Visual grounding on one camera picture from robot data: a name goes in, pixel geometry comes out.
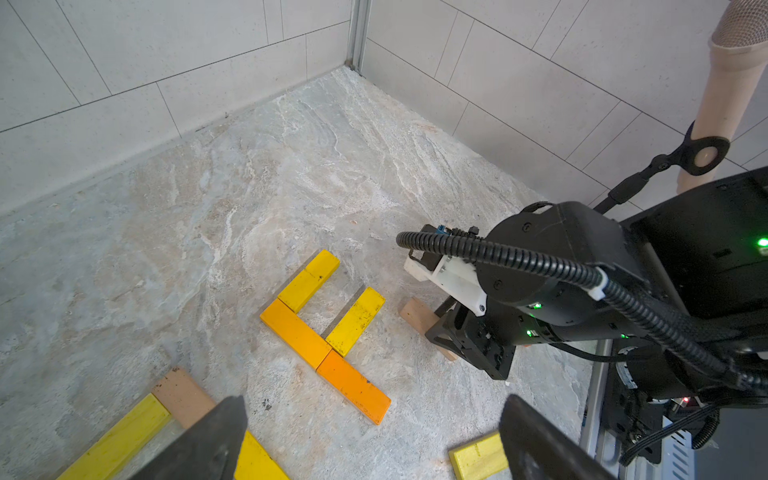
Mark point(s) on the orange block small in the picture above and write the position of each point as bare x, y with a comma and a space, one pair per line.
310, 346

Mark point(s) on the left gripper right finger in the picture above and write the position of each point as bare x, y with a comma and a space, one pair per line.
536, 449

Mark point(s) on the natural wood block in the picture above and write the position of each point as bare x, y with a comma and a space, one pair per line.
182, 397
418, 315

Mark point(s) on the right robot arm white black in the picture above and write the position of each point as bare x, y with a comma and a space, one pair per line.
680, 292

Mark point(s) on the beige cylinder post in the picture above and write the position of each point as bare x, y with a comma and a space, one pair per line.
738, 58

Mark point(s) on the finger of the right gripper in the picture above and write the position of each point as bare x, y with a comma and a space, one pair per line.
485, 342

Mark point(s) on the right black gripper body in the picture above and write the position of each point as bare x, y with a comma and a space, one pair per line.
547, 310

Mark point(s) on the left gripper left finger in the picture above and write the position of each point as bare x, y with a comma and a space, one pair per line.
208, 450

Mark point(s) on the yellow block bottom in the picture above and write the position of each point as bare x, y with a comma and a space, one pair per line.
254, 463

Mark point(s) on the yellow block pair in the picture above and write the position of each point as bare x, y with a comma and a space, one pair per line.
309, 280
344, 333

